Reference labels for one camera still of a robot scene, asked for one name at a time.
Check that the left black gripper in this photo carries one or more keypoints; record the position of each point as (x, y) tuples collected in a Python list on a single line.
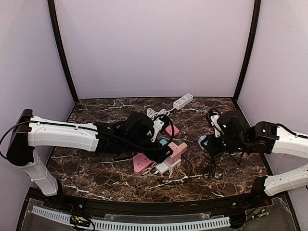
[(159, 152)]

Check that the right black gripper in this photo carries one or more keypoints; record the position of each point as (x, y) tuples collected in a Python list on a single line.
[(211, 146)]

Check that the pink triangular power strip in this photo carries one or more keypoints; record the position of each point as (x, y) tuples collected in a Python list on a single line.
[(142, 165)]

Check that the pink charger plug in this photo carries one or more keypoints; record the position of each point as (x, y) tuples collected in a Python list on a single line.
[(172, 130)]

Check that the white power strip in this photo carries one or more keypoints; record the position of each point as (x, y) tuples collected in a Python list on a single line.
[(183, 101)]

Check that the pink white cube adapter cluster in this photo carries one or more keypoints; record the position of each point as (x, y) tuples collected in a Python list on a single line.
[(174, 160)]

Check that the light blue charger plug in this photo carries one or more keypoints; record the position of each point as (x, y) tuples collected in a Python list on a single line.
[(203, 142)]

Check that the teal charger plug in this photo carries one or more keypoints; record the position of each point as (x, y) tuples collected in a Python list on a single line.
[(163, 142)]

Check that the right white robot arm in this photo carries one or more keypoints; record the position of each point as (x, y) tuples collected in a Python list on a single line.
[(263, 138)]

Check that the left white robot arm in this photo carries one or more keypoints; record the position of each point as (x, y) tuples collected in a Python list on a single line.
[(31, 131)]

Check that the white usb charger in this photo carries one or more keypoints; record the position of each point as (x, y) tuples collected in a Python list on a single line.
[(162, 168)]

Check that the small circuit board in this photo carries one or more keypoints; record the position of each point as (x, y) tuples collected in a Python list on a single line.
[(79, 221)]

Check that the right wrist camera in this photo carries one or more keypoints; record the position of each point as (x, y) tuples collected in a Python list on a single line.
[(228, 122)]

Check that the white slotted cable duct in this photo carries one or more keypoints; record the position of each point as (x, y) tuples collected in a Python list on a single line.
[(135, 223)]

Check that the black frame right post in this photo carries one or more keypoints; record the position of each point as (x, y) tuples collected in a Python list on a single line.
[(248, 50)]

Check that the black frame post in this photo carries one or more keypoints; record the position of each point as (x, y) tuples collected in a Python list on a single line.
[(60, 49), (248, 50)]

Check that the black frame left post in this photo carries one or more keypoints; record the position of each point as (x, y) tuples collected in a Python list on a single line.
[(60, 49)]

